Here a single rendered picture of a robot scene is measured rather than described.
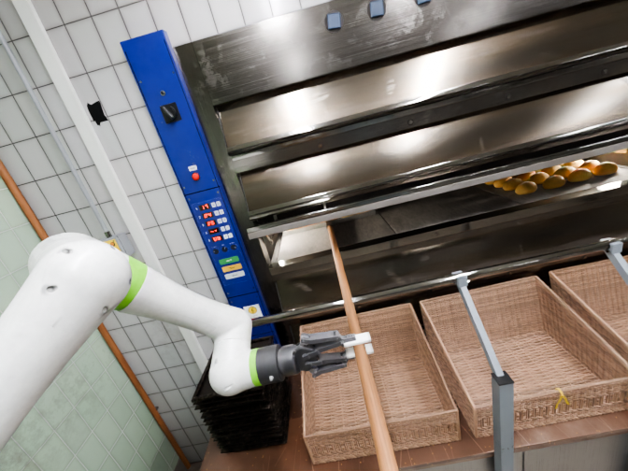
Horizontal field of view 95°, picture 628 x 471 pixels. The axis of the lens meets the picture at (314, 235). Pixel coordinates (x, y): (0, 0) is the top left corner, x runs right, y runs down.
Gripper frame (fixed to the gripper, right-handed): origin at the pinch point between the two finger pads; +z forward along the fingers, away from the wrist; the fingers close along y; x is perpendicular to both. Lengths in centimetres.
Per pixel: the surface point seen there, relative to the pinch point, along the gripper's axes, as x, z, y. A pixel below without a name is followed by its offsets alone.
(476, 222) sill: -59, 63, 2
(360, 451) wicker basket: -11, -9, 59
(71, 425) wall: -26, -122, 34
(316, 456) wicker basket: -11, -25, 57
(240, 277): -57, -45, 0
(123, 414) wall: -46, -122, 54
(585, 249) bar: -22, 77, 2
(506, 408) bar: 0, 37, 34
